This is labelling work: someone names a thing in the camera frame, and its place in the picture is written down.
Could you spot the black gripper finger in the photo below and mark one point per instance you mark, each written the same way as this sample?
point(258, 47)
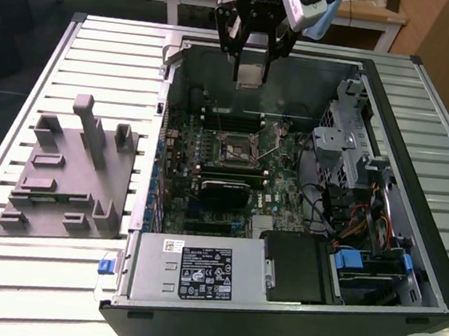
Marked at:
point(228, 24)
point(282, 41)

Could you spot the black expansion slot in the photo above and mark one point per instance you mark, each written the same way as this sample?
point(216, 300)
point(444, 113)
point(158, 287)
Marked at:
point(210, 227)

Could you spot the silver metal drive cage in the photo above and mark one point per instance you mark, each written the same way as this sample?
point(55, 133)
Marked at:
point(346, 120)

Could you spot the blue plastic clip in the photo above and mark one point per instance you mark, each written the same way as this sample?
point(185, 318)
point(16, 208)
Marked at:
point(407, 263)

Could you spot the silver power supply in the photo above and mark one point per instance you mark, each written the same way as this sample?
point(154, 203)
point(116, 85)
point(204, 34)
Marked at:
point(150, 264)

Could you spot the black RAM slot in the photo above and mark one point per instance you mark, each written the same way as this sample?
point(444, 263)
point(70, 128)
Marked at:
point(232, 167)
point(232, 172)
point(237, 121)
point(231, 177)
point(238, 116)
point(237, 127)
point(231, 182)
point(238, 111)

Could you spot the small silver heat sink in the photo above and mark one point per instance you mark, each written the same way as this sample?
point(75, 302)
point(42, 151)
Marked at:
point(262, 225)

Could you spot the blue disk carrier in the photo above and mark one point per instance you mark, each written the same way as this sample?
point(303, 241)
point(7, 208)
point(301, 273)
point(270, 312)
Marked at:
point(349, 260)

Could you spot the CPU socket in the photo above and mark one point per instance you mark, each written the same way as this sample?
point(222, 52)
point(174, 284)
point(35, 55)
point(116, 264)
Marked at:
point(233, 157)

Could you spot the silver CPU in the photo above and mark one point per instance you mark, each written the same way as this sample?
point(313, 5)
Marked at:
point(250, 76)

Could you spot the grey parts rack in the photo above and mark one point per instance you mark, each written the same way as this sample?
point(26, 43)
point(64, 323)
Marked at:
point(70, 148)

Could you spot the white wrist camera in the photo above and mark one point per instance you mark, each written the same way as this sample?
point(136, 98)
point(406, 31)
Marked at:
point(295, 7)

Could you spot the green motherboard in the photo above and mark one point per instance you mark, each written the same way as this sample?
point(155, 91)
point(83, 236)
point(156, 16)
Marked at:
point(284, 210)

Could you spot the disk bay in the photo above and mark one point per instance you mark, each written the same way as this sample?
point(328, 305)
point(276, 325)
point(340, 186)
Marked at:
point(372, 292)

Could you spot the blue case latch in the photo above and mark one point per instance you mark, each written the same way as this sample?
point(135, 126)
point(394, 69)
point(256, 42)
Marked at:
point(105, 266)

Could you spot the small black expansion card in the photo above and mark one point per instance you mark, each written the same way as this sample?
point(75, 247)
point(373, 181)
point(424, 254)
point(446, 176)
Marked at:
point(225, 194)

